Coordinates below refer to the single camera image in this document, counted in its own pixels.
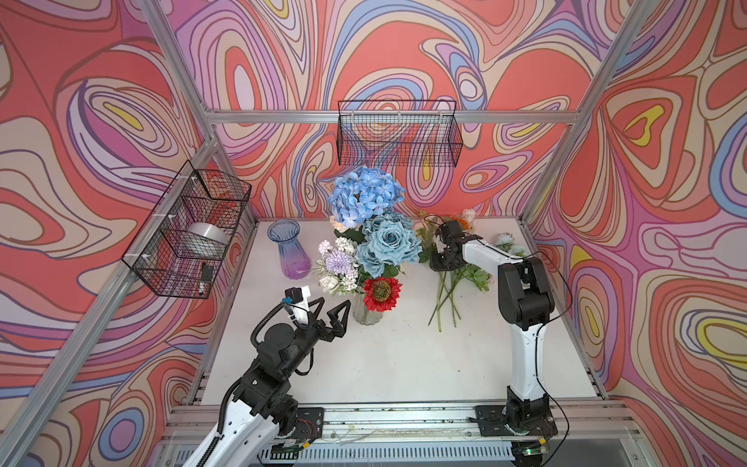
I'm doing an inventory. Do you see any small black device in basket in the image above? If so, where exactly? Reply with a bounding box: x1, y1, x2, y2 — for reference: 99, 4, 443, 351
198, 263, 215, 297

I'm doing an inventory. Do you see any white purple mixed bouquet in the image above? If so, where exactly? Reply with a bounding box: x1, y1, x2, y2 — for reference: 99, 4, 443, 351
315, 237, 359, 295

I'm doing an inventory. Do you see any clear ribbed glass vase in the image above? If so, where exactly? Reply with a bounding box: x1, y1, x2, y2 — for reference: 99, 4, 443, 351
350, 294, 383, 326

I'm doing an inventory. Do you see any white tape roll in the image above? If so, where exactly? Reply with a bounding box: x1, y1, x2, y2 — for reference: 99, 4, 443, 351
187, 222, 230, 245

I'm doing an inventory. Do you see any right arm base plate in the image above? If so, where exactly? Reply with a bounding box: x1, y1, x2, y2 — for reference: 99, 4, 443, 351
473, 405, 558, 439

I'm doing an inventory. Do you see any black wire basket left wall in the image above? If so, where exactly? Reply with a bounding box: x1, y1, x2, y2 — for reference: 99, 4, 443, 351
122, 161, 252, 300

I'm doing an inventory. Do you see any red flower stem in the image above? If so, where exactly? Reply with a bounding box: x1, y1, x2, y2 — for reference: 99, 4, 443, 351
364, 277, 402, 313

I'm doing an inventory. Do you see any blue purple glass vase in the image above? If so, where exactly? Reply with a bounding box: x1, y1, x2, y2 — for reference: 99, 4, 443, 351
268, 219, 311, 280

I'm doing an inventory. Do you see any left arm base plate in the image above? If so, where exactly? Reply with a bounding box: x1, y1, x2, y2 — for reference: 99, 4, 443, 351
270, 407, 325, 444

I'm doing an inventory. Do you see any orange flower stem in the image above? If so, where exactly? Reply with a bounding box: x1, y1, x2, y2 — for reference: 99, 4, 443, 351
453, 208, 476, 233

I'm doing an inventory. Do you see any teal rose flower stem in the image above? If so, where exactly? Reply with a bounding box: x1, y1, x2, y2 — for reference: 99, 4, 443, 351
356, 211, 422, 278

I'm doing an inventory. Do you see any black wire basket back wall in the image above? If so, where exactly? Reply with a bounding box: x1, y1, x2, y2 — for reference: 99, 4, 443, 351
337, 97, 463, 169

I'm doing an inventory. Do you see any black wire basket wall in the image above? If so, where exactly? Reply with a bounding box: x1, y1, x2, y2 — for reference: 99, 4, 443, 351
337, 97, 463, 169
122, 161, 252, 300

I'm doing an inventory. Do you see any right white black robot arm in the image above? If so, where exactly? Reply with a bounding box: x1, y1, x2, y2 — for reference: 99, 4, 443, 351
429, 220, 558, 438

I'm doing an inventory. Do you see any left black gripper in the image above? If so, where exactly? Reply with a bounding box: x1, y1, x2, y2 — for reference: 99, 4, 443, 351
277, 297, 348, 381

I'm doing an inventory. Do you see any white green flower bunch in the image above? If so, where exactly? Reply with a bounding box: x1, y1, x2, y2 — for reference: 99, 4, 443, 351
416, 211, 490, 332

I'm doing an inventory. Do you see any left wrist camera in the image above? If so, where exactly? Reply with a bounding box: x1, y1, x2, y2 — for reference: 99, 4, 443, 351
283, 286, 310, 328

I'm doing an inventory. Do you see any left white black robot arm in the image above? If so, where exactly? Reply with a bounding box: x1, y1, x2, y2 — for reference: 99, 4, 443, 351
185, 297, 351, 466

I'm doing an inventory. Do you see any pale teal flower stem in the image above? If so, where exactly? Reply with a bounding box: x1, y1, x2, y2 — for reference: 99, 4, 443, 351
495, 233, 529, 258

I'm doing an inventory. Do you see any blue hydrangea flower stem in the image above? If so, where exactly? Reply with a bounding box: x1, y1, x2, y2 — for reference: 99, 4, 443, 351
328, 167, 406, 229

